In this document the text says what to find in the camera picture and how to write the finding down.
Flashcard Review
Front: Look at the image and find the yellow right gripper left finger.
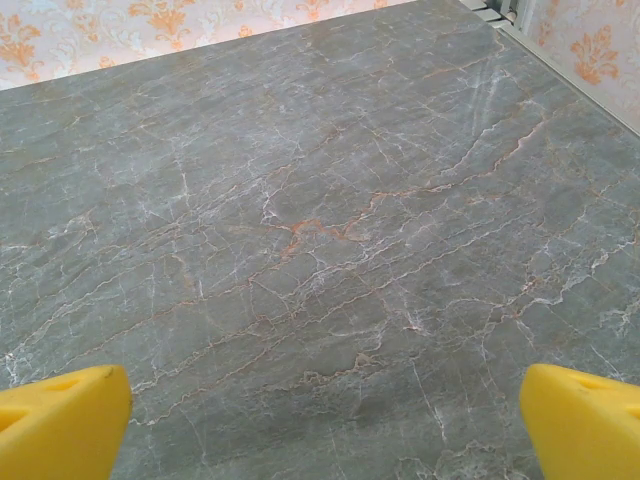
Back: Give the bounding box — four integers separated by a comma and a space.
0, 364, 134, 480

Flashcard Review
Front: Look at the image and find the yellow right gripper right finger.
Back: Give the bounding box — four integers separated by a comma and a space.
518, 363, 640, 480

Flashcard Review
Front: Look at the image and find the aluminium side frame rail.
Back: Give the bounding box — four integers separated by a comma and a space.
492, 22, 640, 139

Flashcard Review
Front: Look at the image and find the aluminium frame corner post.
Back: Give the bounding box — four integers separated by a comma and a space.
478, 0, 534, 27

